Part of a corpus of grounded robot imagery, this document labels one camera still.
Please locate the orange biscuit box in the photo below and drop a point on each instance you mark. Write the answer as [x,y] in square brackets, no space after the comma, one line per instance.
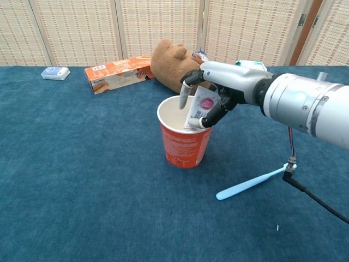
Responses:
[117,76]

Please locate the bamboo folding screen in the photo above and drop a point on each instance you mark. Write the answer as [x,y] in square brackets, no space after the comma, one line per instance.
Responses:
[332,41]
[81,27]

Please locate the green wet wipes pack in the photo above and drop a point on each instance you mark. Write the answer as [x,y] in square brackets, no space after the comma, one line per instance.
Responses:
[252,64]

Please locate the blue white drink can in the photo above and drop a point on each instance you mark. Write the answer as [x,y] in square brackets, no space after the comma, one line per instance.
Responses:
[201,56]

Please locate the brown capybara plush toy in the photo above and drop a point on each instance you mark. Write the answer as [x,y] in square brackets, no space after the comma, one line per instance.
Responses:
[169,65]

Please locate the small blue white box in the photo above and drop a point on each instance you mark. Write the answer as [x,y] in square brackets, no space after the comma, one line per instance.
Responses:
[54,73]

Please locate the white pink toothpaste tube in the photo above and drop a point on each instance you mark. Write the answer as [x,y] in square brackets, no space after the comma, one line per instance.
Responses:
[204,102]

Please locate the light blue toothbrush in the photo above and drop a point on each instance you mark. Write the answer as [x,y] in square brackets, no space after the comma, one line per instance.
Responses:
[240,188]

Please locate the red paper cup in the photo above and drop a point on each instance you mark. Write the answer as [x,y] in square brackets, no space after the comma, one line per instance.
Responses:
[182,147]

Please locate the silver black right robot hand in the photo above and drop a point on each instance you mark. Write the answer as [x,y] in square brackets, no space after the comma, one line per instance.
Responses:
[234,79]

